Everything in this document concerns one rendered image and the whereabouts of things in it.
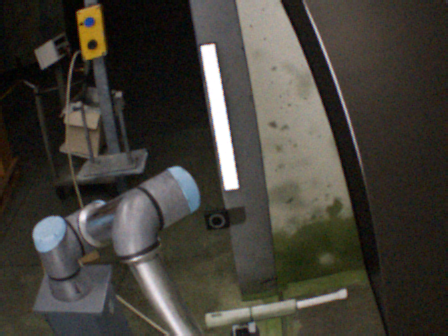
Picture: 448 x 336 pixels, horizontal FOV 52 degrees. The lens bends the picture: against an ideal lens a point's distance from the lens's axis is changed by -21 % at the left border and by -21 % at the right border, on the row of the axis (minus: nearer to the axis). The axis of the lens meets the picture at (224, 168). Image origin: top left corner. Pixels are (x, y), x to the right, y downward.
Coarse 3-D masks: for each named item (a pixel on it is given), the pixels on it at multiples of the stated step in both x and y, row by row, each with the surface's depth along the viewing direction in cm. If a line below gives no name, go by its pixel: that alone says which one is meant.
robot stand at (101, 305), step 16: (96, 272) 190; (48, 288) 182; (96, 288) 180; (112, 288) 192; (48, 304) 172; (64, 304) 172; (80, 304) 171; (96, 304) 171; (112, 304) 186; (48, 320) 173; (64, 320) 171; (80, 320) 171; (96, 320) 171; (112, 320) 181
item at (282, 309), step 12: (312, 300) 172; (324, 300) 171; (216, 312) 173; (228, 312) 174; (240, 312) 173; (252, 312) 172; (264, 312) 171; (276, 312) 171; (288, 312) 171; (216, 324) 173; (228, 324) 173; (240, 324) 174
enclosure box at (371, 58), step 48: (288, 0) 153; (336, 0) 96; (384, 0) 95; (432, 0) 95; (336, 48) 101; (384, 48) 100; (432, 48) 100; (336, 96) 168; (384, 96) 105; (432, 96) 105; (336, 144) 175; (384, 144) 110; (432, 144) 110; (384, 192) 115; (432, 192) 115; (384, 240) 120; (432, 240) 121; (384, 288) 128; (432, 288) 129
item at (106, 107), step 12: (96, 0) 220; (96, 72) 235; (108, 72) 240; (96, 84) 238; (108, 84) 239; (108, 96) 240; (108, 108) 243; (108, 120) 245; (108, 132) 248; (108, 144) 250; (120, 144) 254; (120, 180) 258; (120, 192) 260
